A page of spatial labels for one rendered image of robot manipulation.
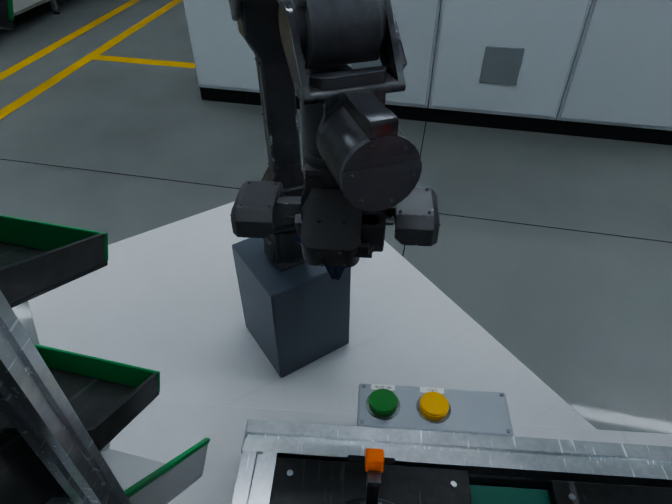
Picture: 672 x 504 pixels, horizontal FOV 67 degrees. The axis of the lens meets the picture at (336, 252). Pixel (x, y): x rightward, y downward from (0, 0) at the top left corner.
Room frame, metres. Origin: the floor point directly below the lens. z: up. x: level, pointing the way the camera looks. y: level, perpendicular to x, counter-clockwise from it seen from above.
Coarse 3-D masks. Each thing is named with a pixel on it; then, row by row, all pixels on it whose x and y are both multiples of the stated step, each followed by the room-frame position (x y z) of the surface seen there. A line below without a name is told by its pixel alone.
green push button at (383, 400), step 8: (376, 392) 0.41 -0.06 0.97; (384, 392) 0.41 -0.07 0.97; (392, 392) 0.41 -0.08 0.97; (376, 400) 0.40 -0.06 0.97; (384, 400) 0.40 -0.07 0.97; (392, 400) 0.40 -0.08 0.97; (376, 408) 0.38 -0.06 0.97; (384, 408) 0.38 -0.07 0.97; (392, 408) 0.38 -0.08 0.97; (384, 416) 0.38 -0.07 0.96
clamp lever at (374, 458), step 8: (368, 448) 0.28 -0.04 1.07; (376, 448) 0.28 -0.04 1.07; (368, 456) 0.26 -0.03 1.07; (376, 456) 0.26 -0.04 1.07; (368, 464) 0.26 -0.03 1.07; (376, 464) 0.26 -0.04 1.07; (368, 472) 0.25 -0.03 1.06; (376, 472) 0.25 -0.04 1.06; (368, 480) 0.24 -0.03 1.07; (376, 480) 0.24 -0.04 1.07; (368, 488) 0.25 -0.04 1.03; (376, 488) 0.25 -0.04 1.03; (368, 496) 0.24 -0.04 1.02; (376, 496) 0.24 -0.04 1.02
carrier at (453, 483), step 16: (288, 464) 0.31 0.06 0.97; (304, 464) 0.31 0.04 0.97; (320, 464) 0.31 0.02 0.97; (336, 464) 0.31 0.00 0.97; (352, 464) 0.31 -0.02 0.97; (384, 464) 0.31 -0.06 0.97; (288, 480) 0.29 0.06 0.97; (304, 480) 0.29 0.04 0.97; (320, 480) 0.29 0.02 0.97; (336, 480) 0.29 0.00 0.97; (352, 480) 0.29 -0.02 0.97; (384, 480) 0.29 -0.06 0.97; (400, 480) 0.29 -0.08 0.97; (416, 480) 0.29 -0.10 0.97; (432, 480) 0.29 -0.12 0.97; (448, 480) 0.29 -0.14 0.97; (464, 480) 0.29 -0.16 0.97; (272, 496) 0.27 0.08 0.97; (288, 496) 0.27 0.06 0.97; (304, 496) 0.27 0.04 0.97; (320, 496) 0.27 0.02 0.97; (336, 496) 0.27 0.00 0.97; (352, 496) 0.27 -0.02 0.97; (384, 496) 0.27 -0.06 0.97; (400, 496) 0.27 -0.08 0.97; (416, 496) 0.27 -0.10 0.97; (432, 496) 0.27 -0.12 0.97; (448, 496) 0.27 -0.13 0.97; (464, 496) 0.27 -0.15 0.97
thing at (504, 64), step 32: (448, 0) 3.11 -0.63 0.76; (480, 0) 3.07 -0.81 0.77; (512, 0) 3.03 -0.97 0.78; (544, 0) 3.00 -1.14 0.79; (576, 0) 2.97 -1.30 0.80; (448, 32) 3.10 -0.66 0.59; (480, 32) 3.06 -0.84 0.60; (512, 32) 3.03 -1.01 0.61; (544, 32) 2.99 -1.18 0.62; (576, 32) 2.96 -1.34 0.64; (448, 64) 3.10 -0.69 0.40; (480, 64) 3.06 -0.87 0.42; (512, 64) 3.01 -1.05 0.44; (544, 64) 2.98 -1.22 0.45; (448, 96) 3.09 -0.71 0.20; (480, 96) 3.05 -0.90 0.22; (512, 96) 3.01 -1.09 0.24; (544, 96) 2.97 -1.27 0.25; (512, 128) 3.03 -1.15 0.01; (544, 128) 2.99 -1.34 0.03
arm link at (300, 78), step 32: (384, 0) 0.39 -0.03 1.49; (288, 32) 0.36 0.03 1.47; (288, 64) 0.37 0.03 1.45; (384, 64) 0.38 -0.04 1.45; (320, 96) 0.33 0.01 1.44; (352, 96) 0.33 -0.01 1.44; (384, 96) 0.35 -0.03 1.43; (320, 128) 0.33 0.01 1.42; (352, 128) 0.31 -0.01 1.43; (384, 128) 0.29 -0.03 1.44; (352, 160) 0.28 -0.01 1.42; (384, 160) 0.29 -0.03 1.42; (416, 160) 0.30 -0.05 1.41; (352, 192) 0.28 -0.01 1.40; (384, 192) 0.29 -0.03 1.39
